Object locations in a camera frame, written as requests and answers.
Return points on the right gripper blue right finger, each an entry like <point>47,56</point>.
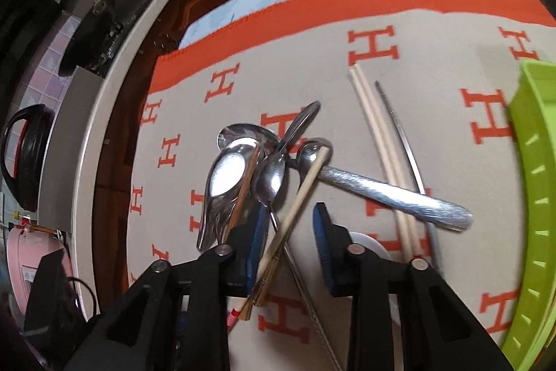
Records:
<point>340,268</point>

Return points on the dark countertop appliance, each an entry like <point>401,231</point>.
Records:
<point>108,5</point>

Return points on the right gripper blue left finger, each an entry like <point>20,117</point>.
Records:
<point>248,243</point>

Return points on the orange beige H-pattern cloth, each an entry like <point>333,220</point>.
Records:
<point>450,69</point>

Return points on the light wooden chopstick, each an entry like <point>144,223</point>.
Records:
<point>271,258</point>

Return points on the lime green plastic utensil tray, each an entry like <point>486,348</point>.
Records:
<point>532,111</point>

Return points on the large steel serving spoon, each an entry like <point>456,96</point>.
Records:
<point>249,134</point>

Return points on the small steel spoon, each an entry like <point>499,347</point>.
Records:
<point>270,172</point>

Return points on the brown wooden chopstick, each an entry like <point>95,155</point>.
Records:
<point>243,193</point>

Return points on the steel chinese soup spoon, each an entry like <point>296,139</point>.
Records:
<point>222,204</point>

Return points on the textured handle steel spoon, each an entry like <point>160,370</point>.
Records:
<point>443,214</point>

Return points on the white ceramic soup spoon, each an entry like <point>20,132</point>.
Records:
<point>370,243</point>

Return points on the white kitchen countertop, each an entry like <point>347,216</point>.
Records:
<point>86,180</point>

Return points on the black pot on stove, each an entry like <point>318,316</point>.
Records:
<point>24,182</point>

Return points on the steel metal chopstick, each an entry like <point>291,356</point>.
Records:
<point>431,230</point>
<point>303,249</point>

